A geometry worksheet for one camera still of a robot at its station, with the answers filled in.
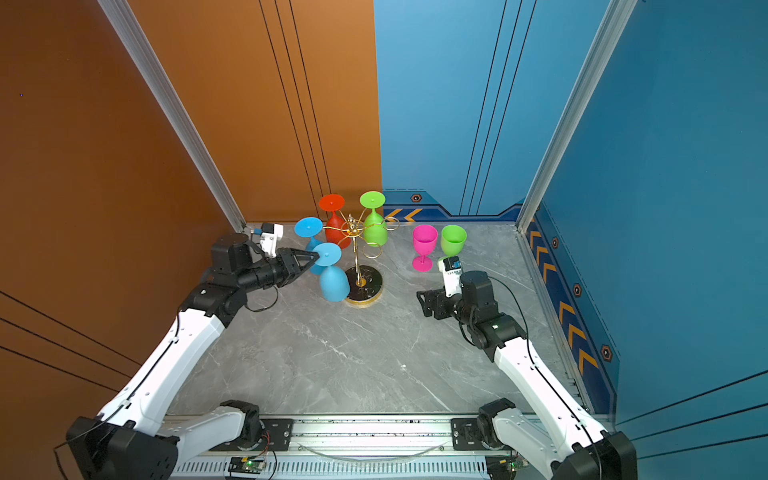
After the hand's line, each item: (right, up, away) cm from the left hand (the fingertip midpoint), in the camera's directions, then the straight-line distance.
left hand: (318, 254), depth 71 cm
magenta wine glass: (+28, +4, +23) cm, 36 cm away
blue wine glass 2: (+2, -8, +7) cm, 11 cm away
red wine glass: (+3, +6, +10) cm, 12 cm away
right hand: (+27, -10, +8) cm, 30 cm away
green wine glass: (+38, +5, +28) cm, 47 cm away
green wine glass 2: (+13, +8, +19) cm, 24 cm away
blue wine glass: (-4, +7, +8) cm, 11 cm away
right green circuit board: (+46, -49, -2) cm, 68 cm away
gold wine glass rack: (+8, -10, +28) cm, 31 cm away
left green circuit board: (-17, -51, 0) cm, 53 cm away
